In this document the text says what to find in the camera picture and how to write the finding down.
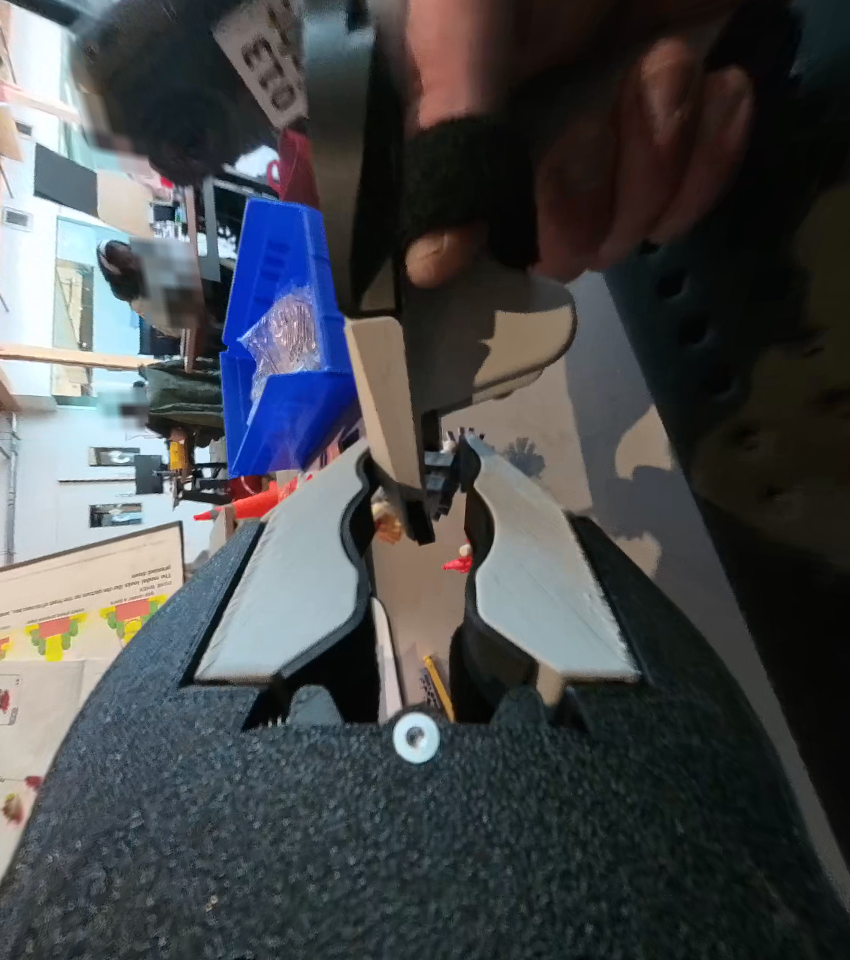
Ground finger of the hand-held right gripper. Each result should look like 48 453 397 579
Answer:
344 315 438 546

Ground clear plastic bag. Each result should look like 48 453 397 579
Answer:
239 288 321 384

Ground blue snowflake toy connector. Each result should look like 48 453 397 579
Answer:
425 429 487 522

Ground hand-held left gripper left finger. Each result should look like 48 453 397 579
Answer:
192 437 379 724

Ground black perforated board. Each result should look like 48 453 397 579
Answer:
605 75 850 601

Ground person's right hand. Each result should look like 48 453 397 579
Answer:
402 0 759 290

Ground red orange tote bag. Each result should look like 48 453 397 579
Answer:
267 127 321 211

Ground blue plastic bin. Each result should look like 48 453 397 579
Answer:
221 196 366 477

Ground grey and red toy model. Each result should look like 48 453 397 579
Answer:
371 496 477 577

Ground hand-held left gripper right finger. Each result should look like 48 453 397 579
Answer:
451 433 642 724

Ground toy instruction booklet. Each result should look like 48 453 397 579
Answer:
0 521 186 834

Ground long yellow toy rod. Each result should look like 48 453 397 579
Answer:
422 654 457 723

